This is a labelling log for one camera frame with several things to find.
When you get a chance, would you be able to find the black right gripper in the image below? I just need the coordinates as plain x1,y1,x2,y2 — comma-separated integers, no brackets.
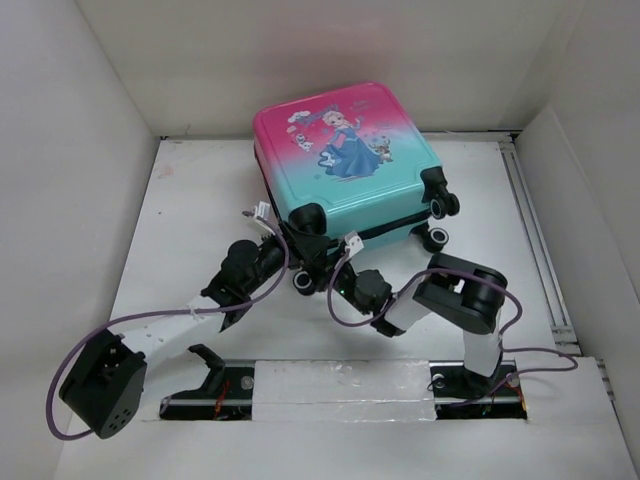
302,249,370,316

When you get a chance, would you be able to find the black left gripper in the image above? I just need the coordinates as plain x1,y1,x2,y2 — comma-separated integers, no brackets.
244,222,329,296

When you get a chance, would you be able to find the pink teal kids suitcase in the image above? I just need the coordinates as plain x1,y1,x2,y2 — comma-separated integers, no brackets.
252,80,461,296

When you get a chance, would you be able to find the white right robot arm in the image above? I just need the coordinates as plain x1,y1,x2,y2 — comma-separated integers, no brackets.
326,250,522,401

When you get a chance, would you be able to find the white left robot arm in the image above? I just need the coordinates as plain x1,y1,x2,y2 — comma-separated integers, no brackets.
45,216,338,441

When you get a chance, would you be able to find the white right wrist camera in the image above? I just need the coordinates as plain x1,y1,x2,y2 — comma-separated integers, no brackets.
343,231,364,259

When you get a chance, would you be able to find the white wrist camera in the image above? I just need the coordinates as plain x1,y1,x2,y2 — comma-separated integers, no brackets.
343,231,364,259
242,201,276,241

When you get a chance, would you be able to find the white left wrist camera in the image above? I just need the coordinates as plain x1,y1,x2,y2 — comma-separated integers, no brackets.
242,201,276,241

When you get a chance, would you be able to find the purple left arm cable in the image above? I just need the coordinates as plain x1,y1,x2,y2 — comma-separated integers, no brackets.
45,209,292,441

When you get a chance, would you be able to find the aluminium side rail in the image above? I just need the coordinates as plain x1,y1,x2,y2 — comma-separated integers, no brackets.
501,135,626,393

